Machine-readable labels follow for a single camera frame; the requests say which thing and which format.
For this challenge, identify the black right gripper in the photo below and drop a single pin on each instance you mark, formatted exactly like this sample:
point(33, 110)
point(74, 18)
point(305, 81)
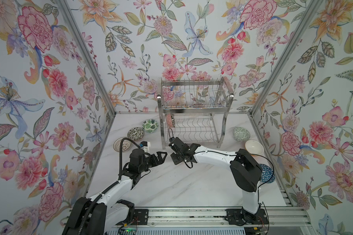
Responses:
point(173, 156)

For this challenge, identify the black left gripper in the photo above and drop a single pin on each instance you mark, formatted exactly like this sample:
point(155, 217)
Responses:
point(159, 159)

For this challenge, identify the dark floral bowl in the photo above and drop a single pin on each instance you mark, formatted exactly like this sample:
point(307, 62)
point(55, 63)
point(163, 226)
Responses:
point(170, 120)

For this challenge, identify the plain white bowl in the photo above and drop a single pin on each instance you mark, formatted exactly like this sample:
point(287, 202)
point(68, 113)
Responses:
point(254, 147)

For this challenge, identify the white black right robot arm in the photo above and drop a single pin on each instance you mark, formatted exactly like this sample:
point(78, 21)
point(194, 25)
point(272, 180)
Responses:
point(245, 169)

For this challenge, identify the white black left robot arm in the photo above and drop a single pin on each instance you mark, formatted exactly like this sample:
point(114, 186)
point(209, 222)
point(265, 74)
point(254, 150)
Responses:
point(97, 214)

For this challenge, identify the steel two-tier dish rack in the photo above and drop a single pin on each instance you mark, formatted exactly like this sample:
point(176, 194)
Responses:
point(200, 109)

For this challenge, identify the dark speckled pattern bowl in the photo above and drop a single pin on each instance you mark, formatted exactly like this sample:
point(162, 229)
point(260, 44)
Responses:
point(136, 133)

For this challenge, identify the green leaf pattern bowl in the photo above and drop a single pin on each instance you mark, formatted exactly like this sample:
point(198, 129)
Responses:
point(150, 125)

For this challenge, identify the white lattice pattern bowl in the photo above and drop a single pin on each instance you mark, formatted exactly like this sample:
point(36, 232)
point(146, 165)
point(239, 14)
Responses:
point(125, 146)

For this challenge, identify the pale green patterned bowl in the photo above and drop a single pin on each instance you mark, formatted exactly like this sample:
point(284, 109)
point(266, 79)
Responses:
point(241, 134)

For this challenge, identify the blue geometric pattern bowl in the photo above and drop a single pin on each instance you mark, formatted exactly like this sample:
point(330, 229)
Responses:
point(267, 175)

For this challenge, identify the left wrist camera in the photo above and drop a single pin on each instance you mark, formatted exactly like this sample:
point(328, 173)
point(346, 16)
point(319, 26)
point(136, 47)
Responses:
point(145, 146)

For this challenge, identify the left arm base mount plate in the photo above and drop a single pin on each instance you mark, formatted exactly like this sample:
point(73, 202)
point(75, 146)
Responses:
point(136, 217)

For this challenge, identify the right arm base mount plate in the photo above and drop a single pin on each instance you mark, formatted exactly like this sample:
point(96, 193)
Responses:
point(242, 217)

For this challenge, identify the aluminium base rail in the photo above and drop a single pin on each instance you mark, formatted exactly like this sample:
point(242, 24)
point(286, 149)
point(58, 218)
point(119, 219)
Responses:
point(214, 217)

